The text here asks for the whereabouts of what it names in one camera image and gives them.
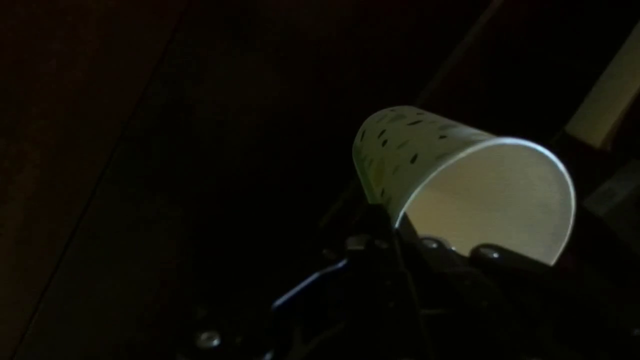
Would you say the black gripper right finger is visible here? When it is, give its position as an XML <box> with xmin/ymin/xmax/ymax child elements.
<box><xmin>397</xmin><ymin>217</ymin><xmax>600</xmax><ymax>360</ymax></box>

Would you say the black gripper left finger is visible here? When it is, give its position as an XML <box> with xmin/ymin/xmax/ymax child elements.
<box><xmin>268</xmin><ymin>206</ymin><xmax>427</xmax><ymax>360</ymax></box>

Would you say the white paper cup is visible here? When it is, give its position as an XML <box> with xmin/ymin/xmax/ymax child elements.
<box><xmin>351</xmin><ymin>106</ymin><xmax>575</xmax><ymax>263</ymax></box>

